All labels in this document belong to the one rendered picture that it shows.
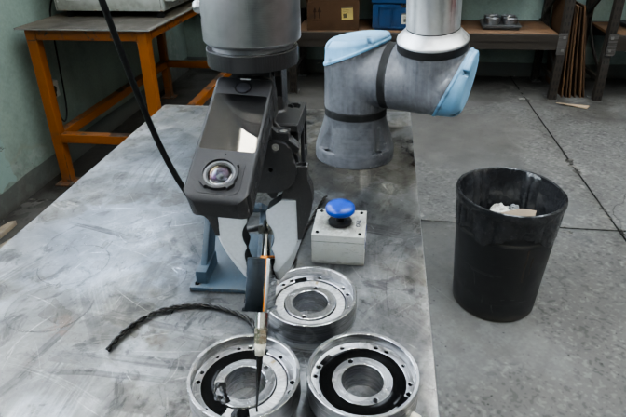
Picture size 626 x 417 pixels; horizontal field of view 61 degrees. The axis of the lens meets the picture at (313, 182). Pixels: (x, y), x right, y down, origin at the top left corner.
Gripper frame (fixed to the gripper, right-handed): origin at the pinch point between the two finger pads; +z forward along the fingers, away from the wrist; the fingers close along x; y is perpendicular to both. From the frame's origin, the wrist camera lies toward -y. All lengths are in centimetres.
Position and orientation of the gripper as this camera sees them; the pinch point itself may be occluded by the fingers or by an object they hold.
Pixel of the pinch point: (262, 270)
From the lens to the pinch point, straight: 49.6
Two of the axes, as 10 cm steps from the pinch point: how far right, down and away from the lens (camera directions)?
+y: 1.1, -4.6, 8.8
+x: -9.9, -0.4, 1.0
